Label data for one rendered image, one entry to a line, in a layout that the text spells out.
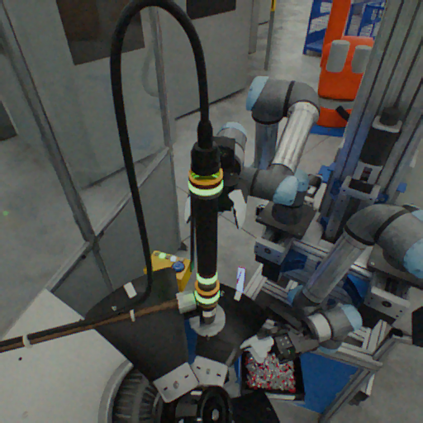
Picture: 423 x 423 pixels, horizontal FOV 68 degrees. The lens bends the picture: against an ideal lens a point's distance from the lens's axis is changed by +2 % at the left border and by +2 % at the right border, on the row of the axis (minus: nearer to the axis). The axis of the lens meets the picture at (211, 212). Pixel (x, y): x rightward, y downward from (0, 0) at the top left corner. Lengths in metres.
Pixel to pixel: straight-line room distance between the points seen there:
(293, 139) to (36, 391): 0.88
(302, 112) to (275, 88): 0.14
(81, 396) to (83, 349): 0.11
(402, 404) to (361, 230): 1.57
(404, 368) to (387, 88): 1.75
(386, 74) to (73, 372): 1.30
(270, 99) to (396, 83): 0.44
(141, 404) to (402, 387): 1.82
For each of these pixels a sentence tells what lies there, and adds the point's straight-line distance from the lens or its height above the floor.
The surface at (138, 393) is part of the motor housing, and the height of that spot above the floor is 1.18.
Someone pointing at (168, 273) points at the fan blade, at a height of 1.42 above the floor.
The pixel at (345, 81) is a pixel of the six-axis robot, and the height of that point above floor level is 0.62.
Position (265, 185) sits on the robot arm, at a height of 1.56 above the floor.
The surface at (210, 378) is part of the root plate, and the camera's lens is 0.91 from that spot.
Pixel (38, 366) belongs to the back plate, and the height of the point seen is 1.28.
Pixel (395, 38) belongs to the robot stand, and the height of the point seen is 1.77.
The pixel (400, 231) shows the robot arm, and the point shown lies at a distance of 0.92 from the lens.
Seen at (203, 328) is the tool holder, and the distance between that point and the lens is 0.65.
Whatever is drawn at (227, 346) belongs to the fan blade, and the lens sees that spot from 0.94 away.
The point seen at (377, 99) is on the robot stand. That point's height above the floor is 1.58.
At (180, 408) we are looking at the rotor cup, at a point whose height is 1.23.
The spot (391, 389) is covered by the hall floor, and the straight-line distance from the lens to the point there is 2.40.
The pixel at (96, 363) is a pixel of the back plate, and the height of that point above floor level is 1.19.
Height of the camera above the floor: 2.04
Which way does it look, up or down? 43 degrees down
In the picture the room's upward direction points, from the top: straight up
